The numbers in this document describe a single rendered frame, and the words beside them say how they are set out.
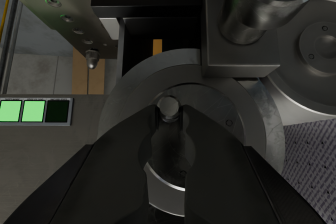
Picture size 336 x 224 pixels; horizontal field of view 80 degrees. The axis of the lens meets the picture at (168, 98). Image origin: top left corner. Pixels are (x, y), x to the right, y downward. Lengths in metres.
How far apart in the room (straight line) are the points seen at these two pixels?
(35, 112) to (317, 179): 0.58
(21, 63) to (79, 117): 3.20
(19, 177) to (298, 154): 0.58
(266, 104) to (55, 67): 3.40
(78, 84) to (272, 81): 2.60
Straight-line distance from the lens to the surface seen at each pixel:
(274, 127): 0.18
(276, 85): 0.19
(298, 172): 0.38
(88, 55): 0.56
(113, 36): 0.22
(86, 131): 0.54
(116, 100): 0.17
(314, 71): 0.21
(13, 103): 0.64
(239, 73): 0.16
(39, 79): 3.53
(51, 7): 0.43
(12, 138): 0.63
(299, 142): 0.37
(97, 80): 2.61
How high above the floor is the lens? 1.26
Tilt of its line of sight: 12 degrees down
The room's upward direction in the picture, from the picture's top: 179 degrees counter-clockwise
